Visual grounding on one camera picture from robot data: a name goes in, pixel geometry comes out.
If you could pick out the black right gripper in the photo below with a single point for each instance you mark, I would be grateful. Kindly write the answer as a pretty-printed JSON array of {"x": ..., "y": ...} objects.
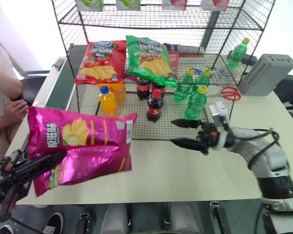
[{"x": 208, "y": 136}]

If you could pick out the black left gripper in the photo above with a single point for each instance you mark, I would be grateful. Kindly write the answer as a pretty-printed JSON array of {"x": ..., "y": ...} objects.
[{"x": 5, "y": 175}]

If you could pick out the magenta chip bag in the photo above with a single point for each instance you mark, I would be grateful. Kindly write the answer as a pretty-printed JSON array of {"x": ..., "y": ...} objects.
[
  {"x": 83, "y": 129},
  {"x": 92, "y": 165}
]

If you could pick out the person's bare forearm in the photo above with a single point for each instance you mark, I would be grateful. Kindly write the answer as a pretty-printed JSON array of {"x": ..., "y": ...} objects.
[{"x": 14, "y": 87}]

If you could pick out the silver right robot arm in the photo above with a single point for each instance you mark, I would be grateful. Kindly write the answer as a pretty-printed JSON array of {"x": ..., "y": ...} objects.
[{"x": 273, "y": 165}]

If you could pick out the black device behind rack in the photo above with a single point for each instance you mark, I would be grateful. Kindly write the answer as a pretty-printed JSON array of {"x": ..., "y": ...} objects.
[{"x": 249, "y": 59}]

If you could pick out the green conveyor belt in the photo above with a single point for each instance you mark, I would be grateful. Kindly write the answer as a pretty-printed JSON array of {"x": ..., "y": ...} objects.
[{"x": 59, "y": 85}]

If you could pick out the person's bare hand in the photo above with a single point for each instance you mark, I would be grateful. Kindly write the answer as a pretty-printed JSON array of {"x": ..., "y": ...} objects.
[{"x": 14, "y": 111}]

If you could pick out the green soda bottle yellow cap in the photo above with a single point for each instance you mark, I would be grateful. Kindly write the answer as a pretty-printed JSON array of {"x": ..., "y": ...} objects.
[
  {"x": 236, "y": 54},
  {"x": 201, "y": 80},
  {"x": 195, "y": 104},
  {"x": 183, "y": 85}
]

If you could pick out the cola bottle red cap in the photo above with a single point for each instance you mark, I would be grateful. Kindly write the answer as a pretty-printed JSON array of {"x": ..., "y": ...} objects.
[
  {"x": 142, "y": 87},
  {"x": 155, "y": 107},
  {"x": 161, "y": 89}
]

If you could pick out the black white sneaker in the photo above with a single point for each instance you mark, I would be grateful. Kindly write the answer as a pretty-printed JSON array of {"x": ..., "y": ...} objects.
[
  {"x": 53, "y": 223},
  {"x": 6, "y": 229}
]

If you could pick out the small red snack packet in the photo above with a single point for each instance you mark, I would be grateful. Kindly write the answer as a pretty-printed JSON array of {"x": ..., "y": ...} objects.
[{"x": 173, "y": 62}]

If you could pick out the orange soda bottle blue cap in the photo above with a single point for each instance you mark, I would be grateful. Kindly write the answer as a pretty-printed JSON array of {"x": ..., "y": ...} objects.
[
  {"x": 119, "y": 91},
  {"x": 108, "y": 103}
]

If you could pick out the green chip bag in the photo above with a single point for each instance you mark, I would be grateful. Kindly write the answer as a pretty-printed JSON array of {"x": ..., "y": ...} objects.
[{"x": 150, "y": 61}]

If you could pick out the purple snack packet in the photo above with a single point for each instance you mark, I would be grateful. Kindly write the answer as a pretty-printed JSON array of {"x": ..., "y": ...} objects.
[{"x": 183, "y": 48}]

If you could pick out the grey rounded shape under table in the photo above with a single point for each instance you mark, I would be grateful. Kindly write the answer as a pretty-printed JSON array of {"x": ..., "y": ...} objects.
[
  {"x": 113, "y": 218},
  {"x": 183, "y": 218}
]

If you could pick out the grey vented plastic box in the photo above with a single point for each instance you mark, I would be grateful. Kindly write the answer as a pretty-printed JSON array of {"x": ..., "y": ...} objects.
[{"x": 266, "y": 73}]

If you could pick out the black equipment beside table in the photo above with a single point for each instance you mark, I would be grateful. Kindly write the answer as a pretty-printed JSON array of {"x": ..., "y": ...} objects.
[{"x": 290, "y": 97}]

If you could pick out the red chip bag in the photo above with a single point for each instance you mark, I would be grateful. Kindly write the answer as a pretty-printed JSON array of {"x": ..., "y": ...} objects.
[{"x": 101, "y": 63}]

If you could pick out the small black control box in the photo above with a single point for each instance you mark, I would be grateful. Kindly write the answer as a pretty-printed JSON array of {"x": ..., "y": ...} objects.
[{"x": 58, "y": 64}]

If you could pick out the pink drink carton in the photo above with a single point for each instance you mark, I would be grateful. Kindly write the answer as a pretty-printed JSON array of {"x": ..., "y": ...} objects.
[
  {"x": 174, "y": 3},
  {"x": 215, "y": 3}
]

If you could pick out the green drink carton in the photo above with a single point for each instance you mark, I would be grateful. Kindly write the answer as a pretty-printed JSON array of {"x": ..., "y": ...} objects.
[
  {"x": 128, "y": 3},
  {"x": 90, "y": 4}
]

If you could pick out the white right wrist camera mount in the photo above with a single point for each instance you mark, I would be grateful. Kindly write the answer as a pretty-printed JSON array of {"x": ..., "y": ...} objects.
[{"x": 221, "y": 119}]

